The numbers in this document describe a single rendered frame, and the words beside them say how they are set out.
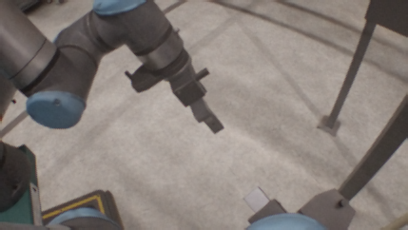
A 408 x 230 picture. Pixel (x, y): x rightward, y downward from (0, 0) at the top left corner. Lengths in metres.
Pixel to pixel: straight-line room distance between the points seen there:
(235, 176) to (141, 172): 0.48
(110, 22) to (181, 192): 1.05
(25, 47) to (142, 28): 0.19
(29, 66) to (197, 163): 1.16
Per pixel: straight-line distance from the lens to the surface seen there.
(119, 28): 0.48
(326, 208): 0.35
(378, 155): 0.91
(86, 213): 0.29
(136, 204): 1.41
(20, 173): 0.73
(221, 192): 1.37
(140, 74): 0.57
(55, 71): 0.42
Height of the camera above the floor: 1.26
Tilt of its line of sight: 51 degrees down
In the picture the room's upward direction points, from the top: 5 degrees counter-clockwise
